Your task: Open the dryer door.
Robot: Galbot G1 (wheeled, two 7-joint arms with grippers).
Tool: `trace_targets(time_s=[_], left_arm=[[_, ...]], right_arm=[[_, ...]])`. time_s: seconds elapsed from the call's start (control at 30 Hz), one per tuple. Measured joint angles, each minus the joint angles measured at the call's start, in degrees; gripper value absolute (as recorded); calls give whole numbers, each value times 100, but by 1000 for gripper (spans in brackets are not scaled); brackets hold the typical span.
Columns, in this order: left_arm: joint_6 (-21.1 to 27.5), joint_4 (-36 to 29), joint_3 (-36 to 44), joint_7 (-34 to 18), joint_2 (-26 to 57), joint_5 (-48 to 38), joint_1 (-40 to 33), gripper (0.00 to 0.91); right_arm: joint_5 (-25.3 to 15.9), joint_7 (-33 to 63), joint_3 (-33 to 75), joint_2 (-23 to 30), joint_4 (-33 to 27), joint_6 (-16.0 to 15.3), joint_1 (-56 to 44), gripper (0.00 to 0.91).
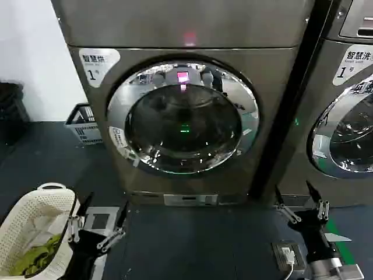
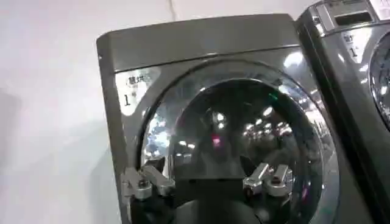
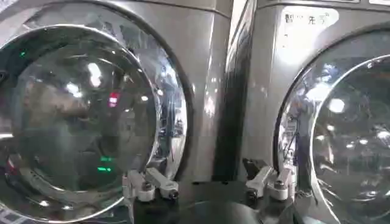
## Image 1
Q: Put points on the silver dryer base panel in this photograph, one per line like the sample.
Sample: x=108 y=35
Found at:
x=189 y=199

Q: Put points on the grey steel washer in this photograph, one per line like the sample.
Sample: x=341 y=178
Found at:
x=317 y=116

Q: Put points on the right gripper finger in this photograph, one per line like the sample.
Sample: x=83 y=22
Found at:
x=314 y=193
x=280 y=198

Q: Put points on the floor socket with plug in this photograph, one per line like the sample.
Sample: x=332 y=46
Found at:
x=298 y=261

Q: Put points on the black stacked bins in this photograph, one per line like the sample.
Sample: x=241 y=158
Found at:
x=13 y=113

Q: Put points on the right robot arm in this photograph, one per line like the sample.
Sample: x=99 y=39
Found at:
x=335 y=266

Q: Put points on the round glass washer door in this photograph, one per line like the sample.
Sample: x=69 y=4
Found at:
x=346 y=131

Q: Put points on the white perforated laundry basket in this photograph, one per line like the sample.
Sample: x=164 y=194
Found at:
x=32 y=201

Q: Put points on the round glass dryer door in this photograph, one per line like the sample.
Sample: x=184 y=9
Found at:
x=186 y=122

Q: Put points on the white washer label sticker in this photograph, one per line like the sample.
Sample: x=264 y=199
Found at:
x=351 y=65

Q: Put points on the white number label sticker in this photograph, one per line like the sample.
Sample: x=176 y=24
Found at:
x=97 y=62

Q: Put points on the grey steel dryer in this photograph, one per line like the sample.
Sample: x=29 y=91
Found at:
x=180 y=26

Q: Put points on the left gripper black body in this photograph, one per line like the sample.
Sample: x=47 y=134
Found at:
x=86 y=248

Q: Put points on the beige cloth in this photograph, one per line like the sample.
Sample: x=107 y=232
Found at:
x=43 y=214

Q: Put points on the green cloth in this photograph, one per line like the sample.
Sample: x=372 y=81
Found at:
x=38 y=256

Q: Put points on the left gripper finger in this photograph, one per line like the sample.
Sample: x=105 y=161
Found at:
x=121 y=216
x=84 y=204

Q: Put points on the white instruction sticker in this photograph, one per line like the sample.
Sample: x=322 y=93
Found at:
x=118 y=137

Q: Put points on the grey floor socket box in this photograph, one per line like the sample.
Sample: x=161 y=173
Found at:
x=100 y=221

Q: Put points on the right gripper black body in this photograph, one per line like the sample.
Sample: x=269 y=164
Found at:
x=316 y=233

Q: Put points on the grey slatted plastic basket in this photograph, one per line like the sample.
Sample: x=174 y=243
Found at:
x=84 y=129

